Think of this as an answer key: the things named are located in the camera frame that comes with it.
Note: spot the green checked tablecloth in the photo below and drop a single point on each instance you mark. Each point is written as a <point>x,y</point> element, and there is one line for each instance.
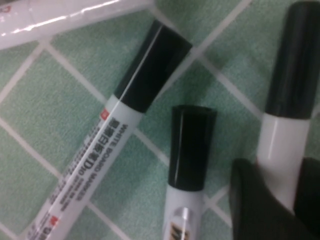
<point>62,100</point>

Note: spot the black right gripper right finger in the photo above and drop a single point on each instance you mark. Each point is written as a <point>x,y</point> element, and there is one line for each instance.
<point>310,190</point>

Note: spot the short gold-label black-cap marker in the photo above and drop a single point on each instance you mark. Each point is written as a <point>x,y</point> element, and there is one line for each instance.
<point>282,140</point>

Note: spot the long gold-label black-cap marker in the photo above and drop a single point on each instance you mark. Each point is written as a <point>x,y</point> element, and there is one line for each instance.
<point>190,150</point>

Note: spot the barcode-label black-cap whiteboard marker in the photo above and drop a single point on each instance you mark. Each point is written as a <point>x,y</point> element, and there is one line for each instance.
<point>120,130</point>

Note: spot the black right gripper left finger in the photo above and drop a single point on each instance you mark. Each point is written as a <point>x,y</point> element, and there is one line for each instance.
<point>255,212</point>

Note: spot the white paint marker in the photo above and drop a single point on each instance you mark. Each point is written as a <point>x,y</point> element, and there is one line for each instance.
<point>50,15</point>

